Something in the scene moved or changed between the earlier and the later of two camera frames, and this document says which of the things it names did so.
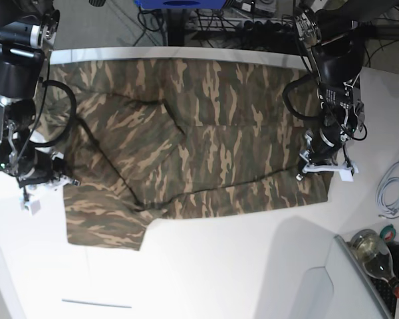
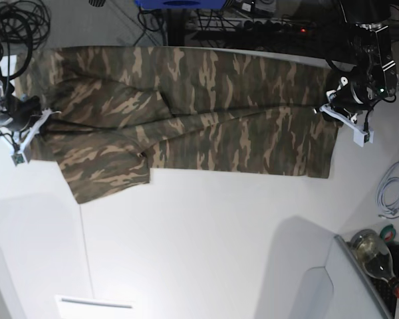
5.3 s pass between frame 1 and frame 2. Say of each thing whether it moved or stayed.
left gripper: moved
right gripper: moved
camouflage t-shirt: moved
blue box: stayed
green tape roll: stayed
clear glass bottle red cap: stayed
